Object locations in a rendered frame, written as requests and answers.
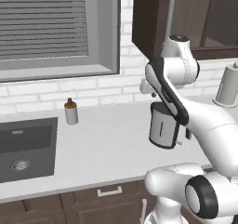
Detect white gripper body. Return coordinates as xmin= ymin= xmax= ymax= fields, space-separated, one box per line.
xmin=139 ymin=77 xmax=158 ymax=99

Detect white soap dispenser orange collar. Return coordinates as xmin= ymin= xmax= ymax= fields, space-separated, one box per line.
xmin=63 ymin=97 xmax=79 ymax=126

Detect white paper towel roll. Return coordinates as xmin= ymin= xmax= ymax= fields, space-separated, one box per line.
xmin=212 ymin=61 xmax=238 ymax=109

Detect dark wood drawer front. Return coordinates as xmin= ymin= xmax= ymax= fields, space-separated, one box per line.
xmin=72 ymin=178 xmax=151 ymax=205

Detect grey window blinds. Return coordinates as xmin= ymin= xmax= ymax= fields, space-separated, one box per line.
xmin=0 ymin=0 xmax=89 ymax=61

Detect dark grey sink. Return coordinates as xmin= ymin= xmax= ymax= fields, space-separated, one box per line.
xmin=0 ymin=116 xmax=60 ymax=184

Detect dark wood base cupboard door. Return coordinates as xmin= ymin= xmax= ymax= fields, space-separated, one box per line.
xmin=73 ymin=198 xmax=158 ymax=224

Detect dark wood sink front panel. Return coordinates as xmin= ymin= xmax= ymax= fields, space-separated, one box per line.
xmin=0 ymin=192 xmax=75 ymax=224

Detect dark wood wall cupboard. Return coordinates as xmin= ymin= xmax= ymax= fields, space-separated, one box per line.
xmin=131 ymin=0 xmax=238 ymax=61

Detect grey window frame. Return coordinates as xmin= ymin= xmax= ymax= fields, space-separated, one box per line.
xmin=0 ymin=0 xmax=122 ymax=84

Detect grey wall cupboard handle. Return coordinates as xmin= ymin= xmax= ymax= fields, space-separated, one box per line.
xmin=167 ymin=0 xmax=177 ymax=40

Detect silver drawer handle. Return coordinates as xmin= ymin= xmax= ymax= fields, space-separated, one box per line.
xmin=96 ymin=185 xmax=124 ymax=199

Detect silver base cupboard handle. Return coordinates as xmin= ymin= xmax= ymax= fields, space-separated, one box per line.
xmin=139 ymin=198 xmax=149 ymax=224

